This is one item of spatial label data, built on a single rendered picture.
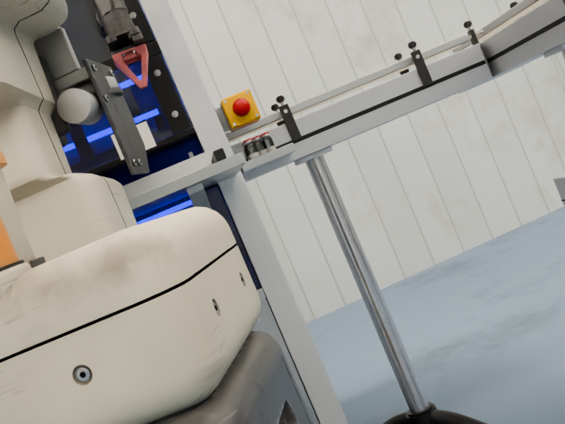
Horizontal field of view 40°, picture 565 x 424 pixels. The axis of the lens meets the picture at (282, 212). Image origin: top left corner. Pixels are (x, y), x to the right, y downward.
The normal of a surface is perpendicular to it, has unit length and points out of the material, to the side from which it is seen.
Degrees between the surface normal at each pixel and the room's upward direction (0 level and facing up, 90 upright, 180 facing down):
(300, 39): 90
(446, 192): 90
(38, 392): 90
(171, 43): 90
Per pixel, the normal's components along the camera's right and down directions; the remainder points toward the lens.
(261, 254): 0.11, -0.01
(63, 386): -0.10, 0.07
